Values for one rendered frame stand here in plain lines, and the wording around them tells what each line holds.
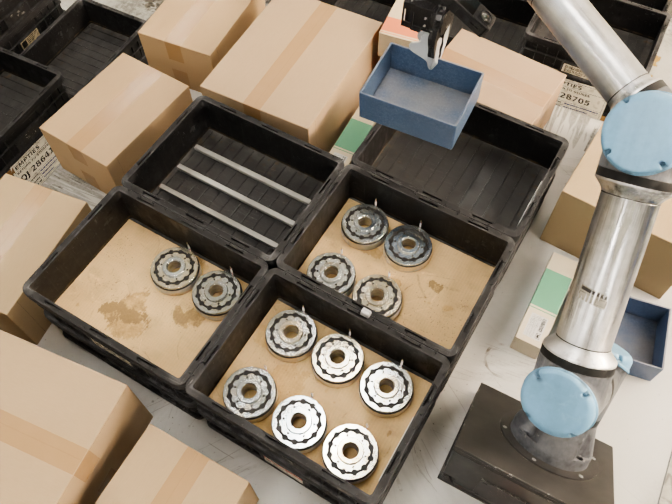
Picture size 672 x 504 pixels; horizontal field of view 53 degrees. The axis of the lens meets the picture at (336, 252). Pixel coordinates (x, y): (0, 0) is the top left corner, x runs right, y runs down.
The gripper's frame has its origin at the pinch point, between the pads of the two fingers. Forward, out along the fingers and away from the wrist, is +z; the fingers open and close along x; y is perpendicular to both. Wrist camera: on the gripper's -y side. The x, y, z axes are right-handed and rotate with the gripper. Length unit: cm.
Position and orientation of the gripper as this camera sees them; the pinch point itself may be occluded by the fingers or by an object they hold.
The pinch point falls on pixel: (435, 63)
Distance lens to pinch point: 141.9
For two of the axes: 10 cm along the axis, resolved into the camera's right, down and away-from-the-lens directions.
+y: -8.8, -4.1, 2.5
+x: -4.8, 7.1, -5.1
